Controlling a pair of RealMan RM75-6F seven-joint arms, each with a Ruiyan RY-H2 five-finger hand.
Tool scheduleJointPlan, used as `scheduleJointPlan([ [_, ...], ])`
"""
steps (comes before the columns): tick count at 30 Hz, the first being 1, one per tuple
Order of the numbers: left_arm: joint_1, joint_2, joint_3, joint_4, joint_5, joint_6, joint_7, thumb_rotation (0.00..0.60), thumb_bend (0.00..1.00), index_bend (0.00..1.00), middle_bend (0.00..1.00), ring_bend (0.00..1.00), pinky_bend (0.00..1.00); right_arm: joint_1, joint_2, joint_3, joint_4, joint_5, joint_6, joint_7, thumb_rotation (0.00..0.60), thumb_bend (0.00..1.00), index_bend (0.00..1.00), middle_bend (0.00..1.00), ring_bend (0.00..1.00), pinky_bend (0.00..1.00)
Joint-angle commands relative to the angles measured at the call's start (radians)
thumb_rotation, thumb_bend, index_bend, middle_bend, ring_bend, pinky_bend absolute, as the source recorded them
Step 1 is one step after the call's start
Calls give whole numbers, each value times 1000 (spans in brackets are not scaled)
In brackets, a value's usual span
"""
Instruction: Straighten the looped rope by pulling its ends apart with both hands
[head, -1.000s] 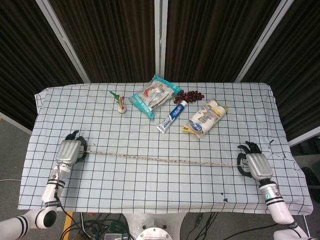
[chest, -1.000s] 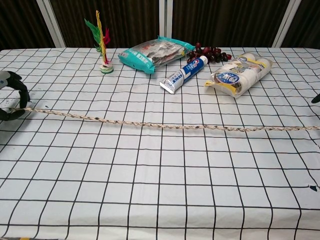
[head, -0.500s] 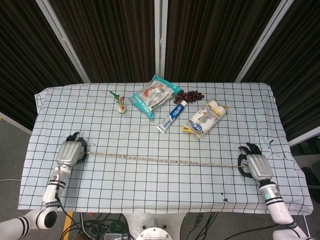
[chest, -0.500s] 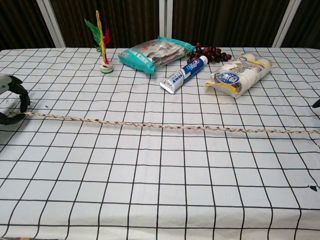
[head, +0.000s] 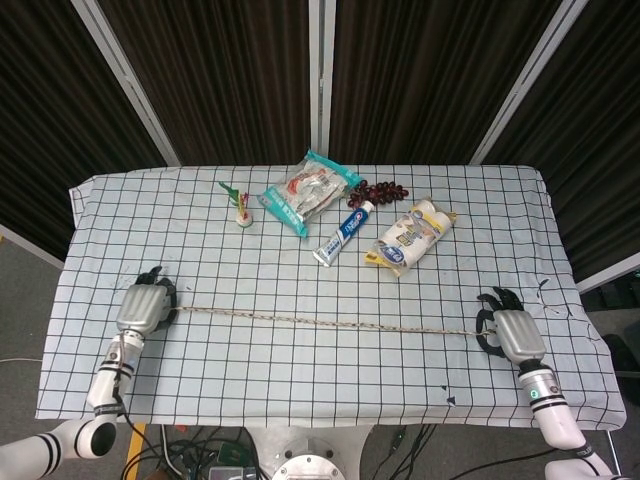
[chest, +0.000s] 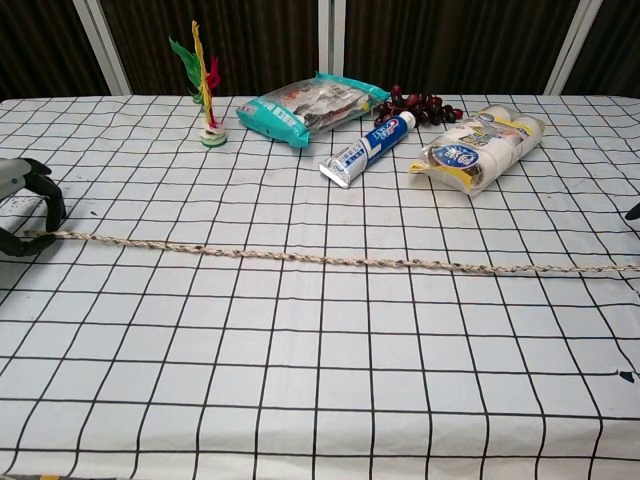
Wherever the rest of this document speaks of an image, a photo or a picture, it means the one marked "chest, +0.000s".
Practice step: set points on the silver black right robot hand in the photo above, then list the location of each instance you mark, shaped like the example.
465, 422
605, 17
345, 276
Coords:
636, 213

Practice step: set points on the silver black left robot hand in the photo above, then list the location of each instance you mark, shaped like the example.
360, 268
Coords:
12, 175

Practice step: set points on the dark ribbed partition panel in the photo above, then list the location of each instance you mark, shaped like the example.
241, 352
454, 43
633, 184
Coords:
615, 50
40, 45
250, 40
450, 40

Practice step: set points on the wrapped toilet paper pack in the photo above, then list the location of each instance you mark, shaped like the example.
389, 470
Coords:
480, 155

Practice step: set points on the colourful feather shuttlecock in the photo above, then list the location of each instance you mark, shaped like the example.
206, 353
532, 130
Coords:
214, 137

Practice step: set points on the dark red grape bunch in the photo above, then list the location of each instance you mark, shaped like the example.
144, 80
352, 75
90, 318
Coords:
430, 107

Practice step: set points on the teal snack bag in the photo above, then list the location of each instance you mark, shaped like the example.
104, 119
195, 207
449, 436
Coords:
280, 117

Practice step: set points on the blue white toothpaste tube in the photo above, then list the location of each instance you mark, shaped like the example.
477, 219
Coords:
370, 142

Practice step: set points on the white black checkered tablecloth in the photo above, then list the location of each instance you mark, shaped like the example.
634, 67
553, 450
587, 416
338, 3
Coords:
320, 375

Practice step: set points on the white partition frame post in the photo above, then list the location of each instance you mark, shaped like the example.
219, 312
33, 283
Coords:
331, 35
565, 60
107, 60

